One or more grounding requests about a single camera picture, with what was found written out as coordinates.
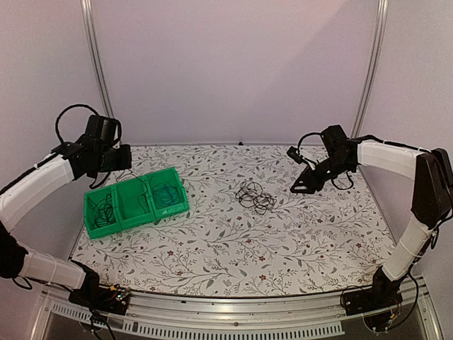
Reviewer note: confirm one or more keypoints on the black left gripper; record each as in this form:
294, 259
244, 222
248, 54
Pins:
125, 161

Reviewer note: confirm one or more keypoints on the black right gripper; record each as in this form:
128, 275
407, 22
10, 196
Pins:
306, 176

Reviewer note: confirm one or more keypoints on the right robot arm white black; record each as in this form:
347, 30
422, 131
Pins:
428, 170

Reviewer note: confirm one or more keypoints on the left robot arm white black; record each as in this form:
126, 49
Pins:
97, 151

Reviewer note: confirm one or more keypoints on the green bin middle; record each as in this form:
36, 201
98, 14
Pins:
133, 206

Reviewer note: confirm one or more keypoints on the green bin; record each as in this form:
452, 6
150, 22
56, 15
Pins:
167, 194
133, 206
101, 213

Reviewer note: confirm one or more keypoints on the green bin left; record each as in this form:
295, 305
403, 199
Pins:
101, 213

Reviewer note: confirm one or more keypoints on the green bin right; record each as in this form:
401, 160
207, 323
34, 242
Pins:
167, 194

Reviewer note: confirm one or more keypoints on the floral table mat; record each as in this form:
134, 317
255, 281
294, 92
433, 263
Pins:
245, 233

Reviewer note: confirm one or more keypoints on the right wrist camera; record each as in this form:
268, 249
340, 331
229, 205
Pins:
294, 154

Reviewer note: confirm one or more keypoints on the left aluminium corner post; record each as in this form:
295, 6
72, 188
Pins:
95, 55

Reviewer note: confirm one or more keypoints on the aluminium corner post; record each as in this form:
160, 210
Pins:
377, 42
95, 55

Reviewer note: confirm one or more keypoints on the front aluminium rail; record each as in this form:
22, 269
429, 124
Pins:
318, 316

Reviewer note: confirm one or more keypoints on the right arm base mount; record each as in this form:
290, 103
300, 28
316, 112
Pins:
383, 298

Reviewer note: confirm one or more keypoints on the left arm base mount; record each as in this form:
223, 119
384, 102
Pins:
93, 295

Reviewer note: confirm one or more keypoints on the right aluminium corner post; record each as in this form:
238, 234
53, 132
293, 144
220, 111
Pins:
377, 42

